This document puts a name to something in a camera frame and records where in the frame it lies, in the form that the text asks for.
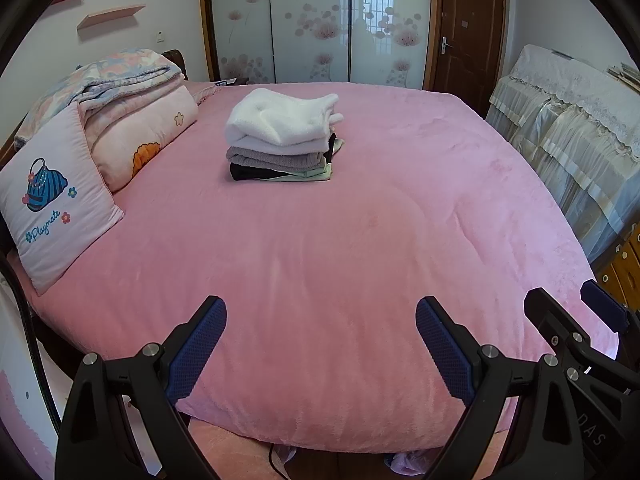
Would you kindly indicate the white bedside cabinet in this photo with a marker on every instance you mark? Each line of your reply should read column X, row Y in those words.
column 15, row 410

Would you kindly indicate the pink pillow orange flower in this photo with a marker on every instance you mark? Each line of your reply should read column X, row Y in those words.
column 140, row 130

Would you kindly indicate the pale purple cloth item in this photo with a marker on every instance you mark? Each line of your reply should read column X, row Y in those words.
column 288, row 456
column 407, row 464

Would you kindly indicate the white fluffy cardigan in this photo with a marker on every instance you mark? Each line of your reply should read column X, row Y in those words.
column 275, row 120

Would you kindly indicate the pale folded garment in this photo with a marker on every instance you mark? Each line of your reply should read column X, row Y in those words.
column 315, row 174

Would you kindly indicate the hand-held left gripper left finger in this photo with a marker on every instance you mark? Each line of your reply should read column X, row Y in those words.
column 200, row 345

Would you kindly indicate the lace-covered furniture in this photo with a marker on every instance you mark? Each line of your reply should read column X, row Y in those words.
column 565, row 125

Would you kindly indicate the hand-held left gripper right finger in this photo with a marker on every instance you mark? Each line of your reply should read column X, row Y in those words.
column 442, row 350

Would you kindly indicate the black folded garment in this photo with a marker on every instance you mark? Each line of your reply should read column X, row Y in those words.
column 250, row 171

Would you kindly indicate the brown wooden door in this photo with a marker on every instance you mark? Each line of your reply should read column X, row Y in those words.
column 465, row 35

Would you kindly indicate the flower-print sliding wardrobe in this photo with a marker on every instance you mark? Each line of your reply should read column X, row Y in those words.
column 310, row 10

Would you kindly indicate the floral folded blanket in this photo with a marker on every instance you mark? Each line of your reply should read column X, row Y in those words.
column 110, row 72

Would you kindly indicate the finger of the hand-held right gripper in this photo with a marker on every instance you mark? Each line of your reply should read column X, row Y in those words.
column 545, row 310
column 602, row 302

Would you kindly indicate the pink pillow with bag print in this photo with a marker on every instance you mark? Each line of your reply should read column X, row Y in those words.
column 50, row 210

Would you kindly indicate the flat pink pillow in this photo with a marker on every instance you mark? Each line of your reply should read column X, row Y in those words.
column 202, row 91

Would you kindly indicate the yellow wooden drawer cabinet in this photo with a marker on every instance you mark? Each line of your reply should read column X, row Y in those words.
column 625, row 260

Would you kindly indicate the pink bed blanket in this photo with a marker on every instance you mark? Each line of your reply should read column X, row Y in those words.
column 350, row 260

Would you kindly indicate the small dark flat object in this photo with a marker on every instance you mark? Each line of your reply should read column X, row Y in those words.
column 225, row 81

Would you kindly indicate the wooden headboard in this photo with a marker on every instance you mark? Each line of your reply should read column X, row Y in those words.
column 175, row 57

